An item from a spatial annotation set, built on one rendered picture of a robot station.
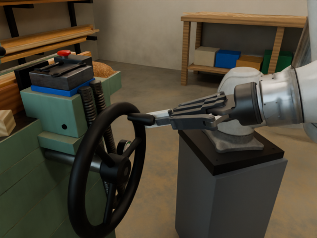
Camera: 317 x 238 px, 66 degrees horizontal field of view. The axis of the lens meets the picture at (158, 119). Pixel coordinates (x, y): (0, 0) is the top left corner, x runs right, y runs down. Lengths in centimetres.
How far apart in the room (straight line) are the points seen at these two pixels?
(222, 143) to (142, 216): 77
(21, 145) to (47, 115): 8
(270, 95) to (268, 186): 66
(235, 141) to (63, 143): 59
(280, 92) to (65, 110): 39
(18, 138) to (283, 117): 49
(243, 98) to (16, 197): 49
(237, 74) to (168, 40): 312
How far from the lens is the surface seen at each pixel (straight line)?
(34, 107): 59
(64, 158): 59
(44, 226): 72
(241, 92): 44
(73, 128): 54
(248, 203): 104
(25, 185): 62
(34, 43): 312
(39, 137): 59
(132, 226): 147
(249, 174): 93
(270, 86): 42
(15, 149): 57
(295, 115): 43
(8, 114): 56
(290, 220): 166
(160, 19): 394
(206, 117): 42
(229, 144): 92
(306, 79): 43
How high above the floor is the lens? 115
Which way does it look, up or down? 28 degrees down
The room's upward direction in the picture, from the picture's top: straight up
